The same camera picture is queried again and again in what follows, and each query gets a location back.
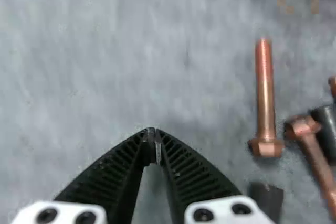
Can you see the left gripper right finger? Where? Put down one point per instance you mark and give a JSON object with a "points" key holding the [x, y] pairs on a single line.
{"points": [[191, 174]]}

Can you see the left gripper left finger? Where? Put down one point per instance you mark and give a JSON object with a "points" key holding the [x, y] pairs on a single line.
{"points": [[113, 171]]}

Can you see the dark grey metal sleeve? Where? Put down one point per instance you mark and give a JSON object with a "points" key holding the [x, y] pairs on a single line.
{"points": [[325, 127], [266, 200]]}

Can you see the copper hex bolt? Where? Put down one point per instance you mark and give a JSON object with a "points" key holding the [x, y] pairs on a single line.
{"points": [[333, 83], [265, 98], [313, 155]]}

